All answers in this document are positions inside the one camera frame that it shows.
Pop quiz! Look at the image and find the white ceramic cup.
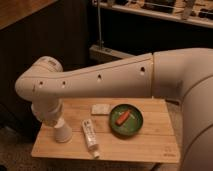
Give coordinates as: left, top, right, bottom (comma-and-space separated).
54, 117, 72, 143

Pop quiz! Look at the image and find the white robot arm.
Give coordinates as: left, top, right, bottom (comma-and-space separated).
15, 48, 213, 171

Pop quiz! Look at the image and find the orange carrot piece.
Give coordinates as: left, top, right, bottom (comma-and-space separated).
116, 110, 130, 126

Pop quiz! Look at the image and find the green round plate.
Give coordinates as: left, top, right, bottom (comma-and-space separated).
109, 104, 143, 137

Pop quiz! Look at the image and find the white tube of paste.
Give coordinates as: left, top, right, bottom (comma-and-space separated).
82, 119, 100, 159

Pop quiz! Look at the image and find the metal shelf rack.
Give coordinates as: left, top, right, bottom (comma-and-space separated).
89, 0, 213, 61

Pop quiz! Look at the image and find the wooden cabinet top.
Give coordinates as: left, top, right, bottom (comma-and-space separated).
0, 0, 58, 30

